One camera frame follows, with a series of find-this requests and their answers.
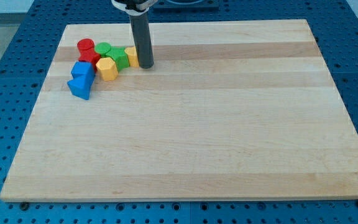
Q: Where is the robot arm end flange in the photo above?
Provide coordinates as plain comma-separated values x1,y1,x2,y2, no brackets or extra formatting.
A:
111,0,158,16

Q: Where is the blue triangle block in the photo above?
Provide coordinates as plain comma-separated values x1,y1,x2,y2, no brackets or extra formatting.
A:
67,75,94,100

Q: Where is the blue cube block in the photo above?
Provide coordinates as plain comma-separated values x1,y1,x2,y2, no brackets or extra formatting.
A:
71,62,95,78

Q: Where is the light wooden board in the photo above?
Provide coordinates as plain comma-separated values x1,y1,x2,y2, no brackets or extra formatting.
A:
0,19,358,202

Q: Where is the yellow block behind rod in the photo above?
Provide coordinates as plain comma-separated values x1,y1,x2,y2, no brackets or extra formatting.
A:
124,46,140,68

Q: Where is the yellow hexagon block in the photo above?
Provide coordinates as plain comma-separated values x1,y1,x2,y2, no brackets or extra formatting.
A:
96,57,119,81

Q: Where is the green star block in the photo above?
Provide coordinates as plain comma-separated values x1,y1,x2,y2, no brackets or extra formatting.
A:
106,47,129,72

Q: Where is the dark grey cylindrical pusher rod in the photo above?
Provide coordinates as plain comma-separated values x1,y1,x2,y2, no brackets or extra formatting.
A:
129,12,154,69

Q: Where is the green cylinder block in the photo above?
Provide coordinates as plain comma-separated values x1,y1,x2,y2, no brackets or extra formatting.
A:
94,42,111,57

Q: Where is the red star block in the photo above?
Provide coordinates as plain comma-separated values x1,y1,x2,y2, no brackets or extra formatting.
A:
78,48,101,73

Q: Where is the red cylinder block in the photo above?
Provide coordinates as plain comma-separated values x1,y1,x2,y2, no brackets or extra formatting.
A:
77,39,94,52

